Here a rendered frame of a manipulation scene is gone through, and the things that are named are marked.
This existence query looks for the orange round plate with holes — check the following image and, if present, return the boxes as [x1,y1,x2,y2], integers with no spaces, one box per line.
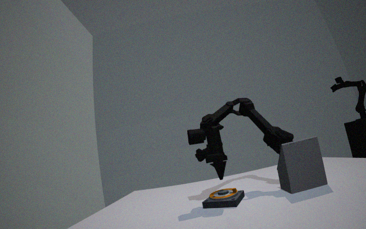
[209,188,238,200]

